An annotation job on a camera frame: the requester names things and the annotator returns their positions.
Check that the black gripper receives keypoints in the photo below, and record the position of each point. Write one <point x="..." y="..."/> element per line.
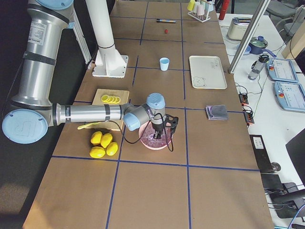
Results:
<point x="157" y="130"/>

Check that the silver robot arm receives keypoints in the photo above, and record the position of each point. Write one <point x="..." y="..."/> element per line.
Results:
<point x="32" y="113"/>

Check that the pink bowl with ice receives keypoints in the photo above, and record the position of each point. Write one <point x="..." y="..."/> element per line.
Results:
<point x="146" y="133"/>

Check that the light blue cup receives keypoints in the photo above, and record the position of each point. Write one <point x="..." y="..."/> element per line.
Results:
<point x="164" y="63"/>

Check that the white cup rack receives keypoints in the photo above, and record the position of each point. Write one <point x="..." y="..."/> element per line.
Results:
<point x="209" y="6"/>

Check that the pink cup on rack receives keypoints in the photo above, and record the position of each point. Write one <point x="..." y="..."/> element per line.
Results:
<point x="199" y="9"/>

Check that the yellow cup on rack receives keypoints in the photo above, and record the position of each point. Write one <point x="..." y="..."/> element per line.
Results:
<point x="191" y="5"/>

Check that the yellow lemon lower right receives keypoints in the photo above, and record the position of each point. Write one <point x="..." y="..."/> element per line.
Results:
<point x="112" y="149"/>

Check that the wooden cutting board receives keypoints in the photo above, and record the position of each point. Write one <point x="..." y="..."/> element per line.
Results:
<point x="122" y="94"/>

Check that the yellow lemon upper right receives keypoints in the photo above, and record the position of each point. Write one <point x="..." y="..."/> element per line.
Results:
<point x="106" y="139"/>

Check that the grey purple folded cloth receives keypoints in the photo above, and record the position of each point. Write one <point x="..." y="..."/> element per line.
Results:
<point x="217" y="112"/>

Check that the yellow lemon far left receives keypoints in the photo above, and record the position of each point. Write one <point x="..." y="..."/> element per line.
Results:
<point x="96" y="138"/>

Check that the yellow lemon slices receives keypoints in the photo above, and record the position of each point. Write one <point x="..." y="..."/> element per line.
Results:
<point x="110" y="99"/>

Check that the yellow lemon lower left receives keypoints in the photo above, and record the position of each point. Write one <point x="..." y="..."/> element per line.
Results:
<point x="97" y="152"/>

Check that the yellow plastic knife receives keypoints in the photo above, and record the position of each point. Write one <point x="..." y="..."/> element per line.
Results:
<point x="86" y="125"/>

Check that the cream serving tray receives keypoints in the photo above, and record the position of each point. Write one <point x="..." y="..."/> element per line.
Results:
<point x="207" y="72"/>

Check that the clear water bottle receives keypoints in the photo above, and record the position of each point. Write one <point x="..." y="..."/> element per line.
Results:
<point x="258" y="66"/>

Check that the blue pot with lid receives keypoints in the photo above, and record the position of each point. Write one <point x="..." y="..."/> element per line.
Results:
<point x="259" y="45"/>

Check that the lower teach pendant tablet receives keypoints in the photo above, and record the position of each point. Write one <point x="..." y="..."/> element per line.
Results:
<point x="290" y="96"/>

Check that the teach pendant tablet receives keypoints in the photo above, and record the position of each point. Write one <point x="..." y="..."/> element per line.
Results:
<point x="281" y="70"/>
<point x="290" y="96"/>

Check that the upper teach pendant tablet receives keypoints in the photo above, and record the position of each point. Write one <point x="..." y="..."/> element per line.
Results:
<point x="281" y="70"/>

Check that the red bottle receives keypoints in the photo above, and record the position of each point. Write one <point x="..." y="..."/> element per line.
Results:
<point x="225" y="5"/>

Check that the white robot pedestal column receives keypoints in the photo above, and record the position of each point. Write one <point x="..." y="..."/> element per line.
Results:
<point x="109" y="62"/>

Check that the steel muddler black handle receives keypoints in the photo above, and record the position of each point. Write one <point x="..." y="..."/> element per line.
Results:
<point x="165" y="21"/>

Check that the aluminium frame post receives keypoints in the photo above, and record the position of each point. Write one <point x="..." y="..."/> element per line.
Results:
<point x="262" y="6"/>

